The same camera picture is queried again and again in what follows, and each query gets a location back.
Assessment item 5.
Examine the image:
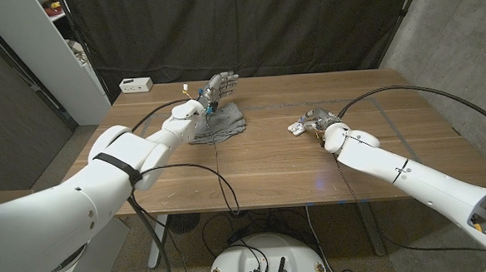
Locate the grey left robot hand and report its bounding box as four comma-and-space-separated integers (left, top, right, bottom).
195, 70, 241, 115

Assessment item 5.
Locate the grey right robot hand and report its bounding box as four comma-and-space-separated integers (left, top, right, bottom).
297, 106, 350, 141

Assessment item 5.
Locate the white airpods case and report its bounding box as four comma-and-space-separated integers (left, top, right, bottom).
287, 122, 307, 138

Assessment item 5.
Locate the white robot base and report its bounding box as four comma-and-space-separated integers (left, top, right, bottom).
205, 230, 330, 272

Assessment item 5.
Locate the grey folded cloth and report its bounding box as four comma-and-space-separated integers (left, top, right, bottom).
186, 101, 248, 146

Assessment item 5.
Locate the black backdrop curtain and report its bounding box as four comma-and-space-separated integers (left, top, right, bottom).
62, 0, 424, 107

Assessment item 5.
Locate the white power strip box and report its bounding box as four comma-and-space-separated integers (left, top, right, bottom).
118, 77, 155, 95

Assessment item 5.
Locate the grey table leg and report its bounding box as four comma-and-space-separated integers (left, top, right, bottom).
356, 201, 387, 258
146, 214, 171, 270

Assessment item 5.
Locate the black round floor fan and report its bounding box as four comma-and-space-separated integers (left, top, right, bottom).
166, 212, 202, 235

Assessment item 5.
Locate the white shelf clutter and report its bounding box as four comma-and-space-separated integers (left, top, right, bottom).
67, 37, 92, 67

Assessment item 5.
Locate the white shelf cabinet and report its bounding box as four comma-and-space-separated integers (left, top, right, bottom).
0, 0, 113, 131

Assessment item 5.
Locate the cardboard box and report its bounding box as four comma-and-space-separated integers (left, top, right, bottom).
0, 188, 37, 207

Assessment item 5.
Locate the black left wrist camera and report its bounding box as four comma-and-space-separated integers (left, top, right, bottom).
203, 99, 221, 116

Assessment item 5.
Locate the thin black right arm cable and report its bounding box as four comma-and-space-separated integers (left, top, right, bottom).
333, 146, 486, 262

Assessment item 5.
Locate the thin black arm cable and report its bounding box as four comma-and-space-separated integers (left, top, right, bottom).
135, 106, 245, 272
333, 146, 486, 262

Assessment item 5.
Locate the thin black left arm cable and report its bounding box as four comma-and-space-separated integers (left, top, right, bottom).
135, 106, 245, 272

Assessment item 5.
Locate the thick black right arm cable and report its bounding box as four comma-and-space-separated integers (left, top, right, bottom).
335, 80, 486, 143

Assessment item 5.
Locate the grey floor cable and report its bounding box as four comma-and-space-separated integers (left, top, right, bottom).
304, 204, 341, 272

